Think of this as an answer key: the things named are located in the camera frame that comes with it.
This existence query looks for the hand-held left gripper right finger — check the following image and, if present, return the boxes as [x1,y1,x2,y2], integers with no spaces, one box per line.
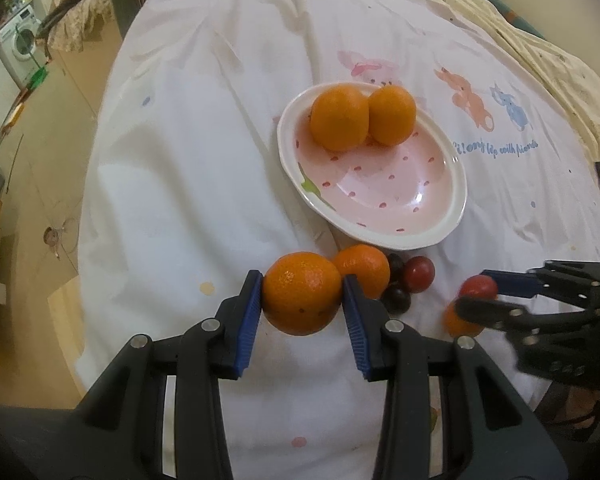
[342,274,568,480]

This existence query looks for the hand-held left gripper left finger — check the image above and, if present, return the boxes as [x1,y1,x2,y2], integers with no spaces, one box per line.
[75,270,265,480]

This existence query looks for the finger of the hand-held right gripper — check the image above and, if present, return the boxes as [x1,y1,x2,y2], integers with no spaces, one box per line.
[480,260,600,306]
[455,297,600,348]

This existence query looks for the red cherry tomato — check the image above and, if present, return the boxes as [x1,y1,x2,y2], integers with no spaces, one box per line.
[403,256,436,294]
[458,275,499,303]

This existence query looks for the small mandarin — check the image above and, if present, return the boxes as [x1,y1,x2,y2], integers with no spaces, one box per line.
[262,251,343,337]
[332,244,391,300]
[442,305,486,338]

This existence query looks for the dark grape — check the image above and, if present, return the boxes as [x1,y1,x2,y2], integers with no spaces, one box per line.
[382,287,411,315]
[386,252,406,283]

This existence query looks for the pink dotted oval plate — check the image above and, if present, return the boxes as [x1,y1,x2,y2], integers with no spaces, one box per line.
[276,81,468,251]

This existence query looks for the large orange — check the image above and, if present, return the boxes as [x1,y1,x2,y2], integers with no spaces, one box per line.
[367,85,417,147]
[309,85,371,152]

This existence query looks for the white printed bed sheet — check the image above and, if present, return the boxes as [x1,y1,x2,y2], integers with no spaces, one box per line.
[72,0,600,480]

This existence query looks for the pale yellow quilt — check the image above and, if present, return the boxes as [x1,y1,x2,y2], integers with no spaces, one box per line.
[315,0,600,161]

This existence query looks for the teal pillow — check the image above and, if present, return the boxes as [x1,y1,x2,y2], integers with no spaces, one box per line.
[459,0,548,41]

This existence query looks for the green broom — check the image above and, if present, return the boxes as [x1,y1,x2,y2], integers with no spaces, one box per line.
[15,66,49,106]

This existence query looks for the white washing machine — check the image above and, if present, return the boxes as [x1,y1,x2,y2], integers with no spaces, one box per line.
[0,2,45,87]

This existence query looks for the thin wire loop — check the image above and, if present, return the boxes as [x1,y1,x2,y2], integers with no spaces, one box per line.
[42,217,81,261]

